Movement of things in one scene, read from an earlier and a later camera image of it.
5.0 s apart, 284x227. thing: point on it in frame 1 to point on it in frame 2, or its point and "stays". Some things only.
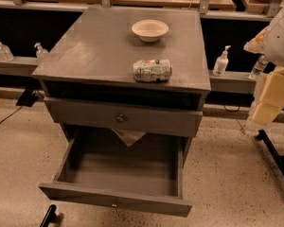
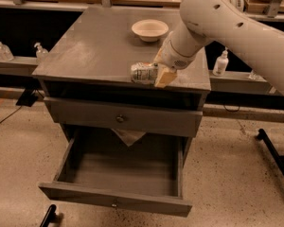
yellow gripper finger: x=277 y=94 to x=176 y=54
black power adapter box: x=27 y=97 stays
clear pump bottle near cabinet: x=42 y=54 stays
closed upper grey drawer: x=127 y=117 stays
